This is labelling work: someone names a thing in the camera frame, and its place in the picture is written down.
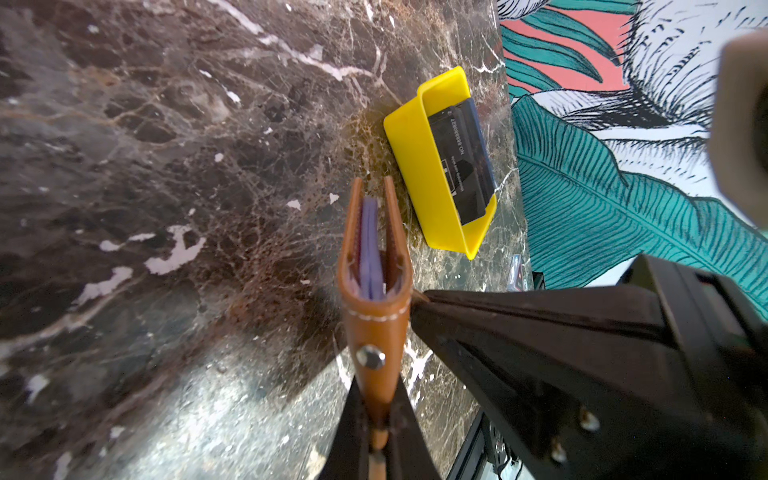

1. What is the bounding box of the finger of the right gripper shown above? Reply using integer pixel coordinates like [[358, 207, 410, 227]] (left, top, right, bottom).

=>
[[414, 323, 750, 479]]

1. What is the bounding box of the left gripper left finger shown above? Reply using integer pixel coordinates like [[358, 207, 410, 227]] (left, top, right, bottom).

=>
[[317, 380, 368, 480]]

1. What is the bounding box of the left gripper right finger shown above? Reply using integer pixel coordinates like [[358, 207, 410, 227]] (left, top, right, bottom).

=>
[[386, 378, 441, 480]]

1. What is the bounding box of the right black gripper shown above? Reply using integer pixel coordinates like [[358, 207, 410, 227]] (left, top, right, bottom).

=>
[[411, 256, 767, 456]]

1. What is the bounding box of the brown leather card holder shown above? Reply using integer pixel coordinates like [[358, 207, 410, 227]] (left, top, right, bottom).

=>
[[337, 176, 413, 451]]

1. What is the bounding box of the dark credit card stack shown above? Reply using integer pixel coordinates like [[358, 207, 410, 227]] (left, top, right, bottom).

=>
[[428, 98, 496, 225]]

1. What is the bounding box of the yellow plastic card tray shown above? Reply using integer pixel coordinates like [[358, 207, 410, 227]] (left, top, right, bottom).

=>
[[383, 66, 497, 260]]

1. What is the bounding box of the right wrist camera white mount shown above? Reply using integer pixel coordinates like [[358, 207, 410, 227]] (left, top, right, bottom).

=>
[[707, 29, 767, 230]]

